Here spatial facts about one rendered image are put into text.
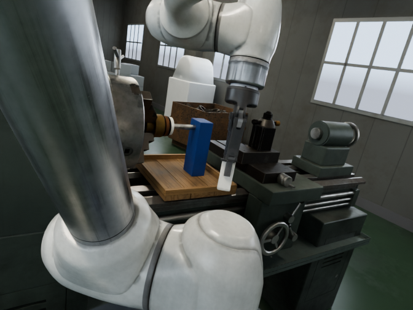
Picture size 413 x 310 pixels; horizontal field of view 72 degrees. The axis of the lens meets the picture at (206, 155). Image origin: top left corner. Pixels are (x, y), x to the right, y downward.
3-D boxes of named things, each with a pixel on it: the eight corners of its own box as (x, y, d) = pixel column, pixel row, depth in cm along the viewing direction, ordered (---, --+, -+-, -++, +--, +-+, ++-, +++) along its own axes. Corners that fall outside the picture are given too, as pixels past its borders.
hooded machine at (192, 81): (208, 136, 570) (221, 61, 528) (179, 136, 531) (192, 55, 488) (188, 127, 626) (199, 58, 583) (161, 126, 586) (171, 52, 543)
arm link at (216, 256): (248, 376, 46) (283, 262, 39) (141, 343, 48) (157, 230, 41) (251, 301, 61) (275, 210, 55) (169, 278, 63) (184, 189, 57)
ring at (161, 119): (149, 115, 96) (174, 117, 101) (141, 109, 104) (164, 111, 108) (146, 141, 99) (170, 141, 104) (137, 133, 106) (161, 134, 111)
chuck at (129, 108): (113, 179, 82) (115, 67, 79) (92, 163, 109) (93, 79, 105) (142, 177, 87) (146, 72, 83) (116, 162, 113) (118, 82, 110)
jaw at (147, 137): (118, 134, 99) (120, 168, 97) (122, 131, 94) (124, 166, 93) (149, 135, 104) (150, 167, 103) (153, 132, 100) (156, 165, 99)
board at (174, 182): (164, 201, 95) (165, 190, 94) (132, 162, 124) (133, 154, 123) (235, 194, 111) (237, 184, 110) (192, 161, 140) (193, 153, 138)
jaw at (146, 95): (123, 122, 93) (132, 95, 85) (120, 111, 96) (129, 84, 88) (155, 124, 99) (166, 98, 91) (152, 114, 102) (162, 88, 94)
